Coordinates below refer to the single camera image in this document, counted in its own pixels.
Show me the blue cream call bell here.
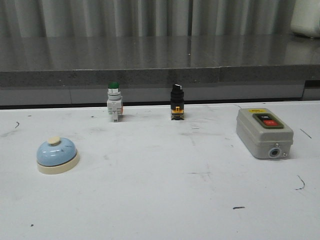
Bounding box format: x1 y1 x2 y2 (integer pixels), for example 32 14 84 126
36 136 80 175

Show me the grey stone counter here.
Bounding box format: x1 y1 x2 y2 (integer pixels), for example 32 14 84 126
0 34 320 88

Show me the black selector switch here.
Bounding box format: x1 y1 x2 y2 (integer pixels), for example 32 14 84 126
170 84 185 120

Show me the green push button switch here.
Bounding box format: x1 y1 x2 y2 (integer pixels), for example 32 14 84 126
107 82 123 122

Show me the grey on-off switch box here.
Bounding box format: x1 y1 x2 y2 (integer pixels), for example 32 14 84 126
236 108 294 159

